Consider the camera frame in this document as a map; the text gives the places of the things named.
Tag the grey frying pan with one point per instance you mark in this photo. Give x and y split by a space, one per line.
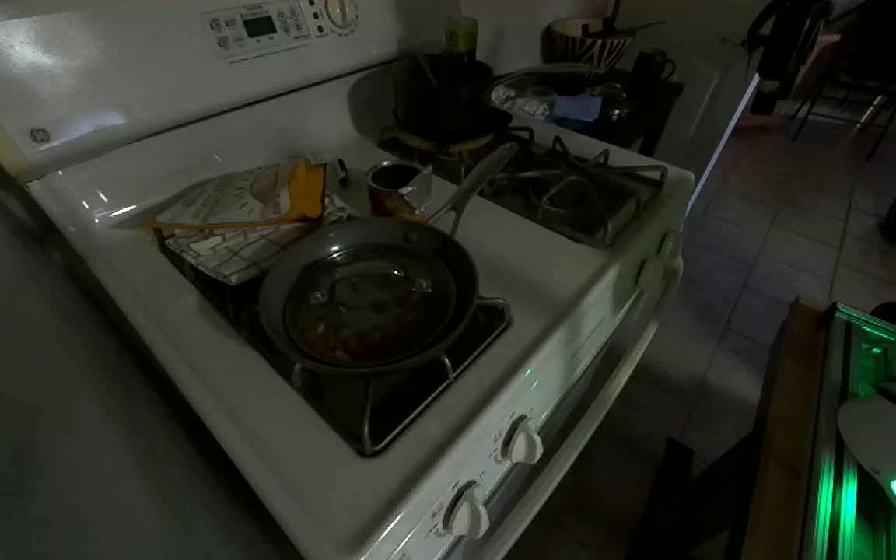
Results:
364 311

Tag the zebra striped bowl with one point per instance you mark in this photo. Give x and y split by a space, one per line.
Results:
586 45

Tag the green bottle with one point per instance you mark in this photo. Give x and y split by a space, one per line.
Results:
458 35

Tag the blue sponge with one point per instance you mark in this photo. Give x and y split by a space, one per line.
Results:
575 111

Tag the copper cup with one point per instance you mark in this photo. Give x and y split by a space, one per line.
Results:
390 190

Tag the black burner grate under pot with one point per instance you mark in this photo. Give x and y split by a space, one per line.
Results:
593 208

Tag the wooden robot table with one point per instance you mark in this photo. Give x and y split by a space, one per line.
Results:
778 446

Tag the white stove knob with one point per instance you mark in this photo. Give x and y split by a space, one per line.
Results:
465 511
522 444
667 244
648 273

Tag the orange and white food package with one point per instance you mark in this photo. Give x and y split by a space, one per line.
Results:
251 198

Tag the stove control display panel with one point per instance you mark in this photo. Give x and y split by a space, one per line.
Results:
263 26

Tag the checked dish towel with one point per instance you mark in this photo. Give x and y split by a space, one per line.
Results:
230 253

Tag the black mug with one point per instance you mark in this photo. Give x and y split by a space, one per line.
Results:
653 70

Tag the white gas stove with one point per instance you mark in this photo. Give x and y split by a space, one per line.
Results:
560 274

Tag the green lit robot cart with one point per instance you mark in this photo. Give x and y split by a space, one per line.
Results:
864 518

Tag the black burner grate under pan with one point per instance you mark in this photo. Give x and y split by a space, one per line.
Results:
404 407

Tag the grey robot base mount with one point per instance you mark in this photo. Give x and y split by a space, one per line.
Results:
886 436

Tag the dark chair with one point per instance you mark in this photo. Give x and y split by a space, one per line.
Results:
864 63

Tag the black pot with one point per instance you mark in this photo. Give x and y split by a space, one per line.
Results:
450 103

